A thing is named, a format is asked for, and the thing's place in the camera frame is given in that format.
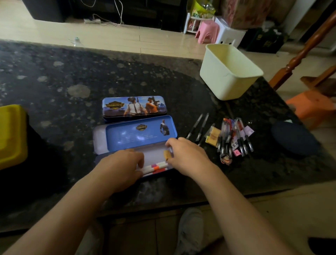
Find person's right hand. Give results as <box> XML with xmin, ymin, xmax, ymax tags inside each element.
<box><xmin>165</xmin><ymin>137</ymin><xmax>219</xmax><ymax>180</ymax></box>

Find person's left hand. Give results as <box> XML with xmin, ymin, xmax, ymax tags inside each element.
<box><xmin>92</xmin><ymin>149</ymin><xmax>145</xmax><ymax>194</ymax></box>

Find person's right forearm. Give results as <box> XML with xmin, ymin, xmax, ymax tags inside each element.
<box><xmin>194</xmin><ymin>163</ymin><xmax>298</xmax><ymax>255</ymax></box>

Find person's left forearm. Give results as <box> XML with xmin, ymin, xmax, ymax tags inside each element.
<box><xmin>2</xmin><ymin>164</ymin><xmax>116</xmax><ymax>255</ymax></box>

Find white highlighter with orange band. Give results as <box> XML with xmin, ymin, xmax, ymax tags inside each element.
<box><xmin>141</xmin><ymin>161</ymin><xmax>169</xmax><ymax>175</ymax></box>

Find white highlighter with red band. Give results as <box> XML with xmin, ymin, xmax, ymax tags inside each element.
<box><xmin>143</xmin><ymin>168</ymin><xmax>168</xmax><ymax>177</ymax></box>

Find blue printed tin pencil case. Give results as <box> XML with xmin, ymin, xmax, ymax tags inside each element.
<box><xmin>93</xmin><ymin>96</ymin><xmax>178</xmax><ymax>178</ymax></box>

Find yellow sticky note pad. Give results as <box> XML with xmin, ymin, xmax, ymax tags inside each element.
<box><xmin>205</xmin><ymin>127</ymin><xmax>221</xmax><ymax>147</ymax></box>

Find pile of black gel pens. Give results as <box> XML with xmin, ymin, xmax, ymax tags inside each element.
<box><xmin>185</xmin><ymin>113</ymin><xmax>254</xmax><ymax>165</ymax></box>

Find person's white shoe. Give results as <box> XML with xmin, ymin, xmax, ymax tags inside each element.
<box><xmin>174</xmin><ymin>208</ymin><xmax>205</xmax><ymax>255</ymax></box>

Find cream plastic bin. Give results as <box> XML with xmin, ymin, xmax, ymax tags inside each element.
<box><xmin>200</xmin><ymin>44</ymin><xmax>264</xmax><ymax>101</ymax></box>

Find pink plastic stool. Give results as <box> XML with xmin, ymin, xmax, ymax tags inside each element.
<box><xmin>195</xmin><ymin>20</ymin><xmax>220</xmax><ymax>44</ymax></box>

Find dark blue round cushion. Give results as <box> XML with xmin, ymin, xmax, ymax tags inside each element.
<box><xmin>271</xmin><ymin>121</ymin><xmax>321</xmax><ymax>157</ymax></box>

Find small white rack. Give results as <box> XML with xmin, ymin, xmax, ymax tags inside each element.
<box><xmin>183</xmin><ymin>12</ymin><xmax>215</xmax><ymax>35</ymax></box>

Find white plastic stool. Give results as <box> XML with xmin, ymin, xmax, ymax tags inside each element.
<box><xmin>215</xmin><ymin>17</ymin><xmax>247</xmax><ymax>48</ymax></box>

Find yellow plastic container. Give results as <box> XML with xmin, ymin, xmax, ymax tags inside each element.
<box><xmin>0</xmin><ymin>105</ymin><xmax>28</xmax><ymax>171</ymax></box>

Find black bag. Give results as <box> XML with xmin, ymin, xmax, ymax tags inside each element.
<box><xmin>239</xmin><ymin>26</ymin><xmax>285</xmax><ymax>54</ymax></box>

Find small clear object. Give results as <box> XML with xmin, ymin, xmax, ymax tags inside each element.
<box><xmin>68</xmin><ymin>37</ymin><xmax>84</xmax><ymax>48</ymax></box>

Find yellow-green plastic bag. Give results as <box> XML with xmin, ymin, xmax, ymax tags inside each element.
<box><xmin>190</xmin><ymin>0</ymin><xmax>216</xmax><ymax>18</ymax></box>

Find orange plastic stool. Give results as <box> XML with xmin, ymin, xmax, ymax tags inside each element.
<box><xmin>286</xmin><ymin>90</ymin><xmax>336</xmax><ymax>131</ymax></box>

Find pink floral cloth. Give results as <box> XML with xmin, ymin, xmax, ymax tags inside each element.
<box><xmin>220</xmin><ymin>0</ymin><xmax>273</xmax><ymax>30</ymax></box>

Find black cabinet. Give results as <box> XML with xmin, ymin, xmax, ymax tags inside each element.
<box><xmin>22</xmin><ymin>0</ymin><xmax>188</xmax><ymax>32</ymax></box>

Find brown wooden chair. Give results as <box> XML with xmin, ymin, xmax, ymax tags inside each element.
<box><xmin>268</xmin><ymin>11</ymin><xmax>336</xmax><ymax>97</ymax></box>

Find white cable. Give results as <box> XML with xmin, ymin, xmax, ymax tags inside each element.
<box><xmin>80</xmin><ymin>0</ymin><xmax>124</xmax><ymax>27</ymax></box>

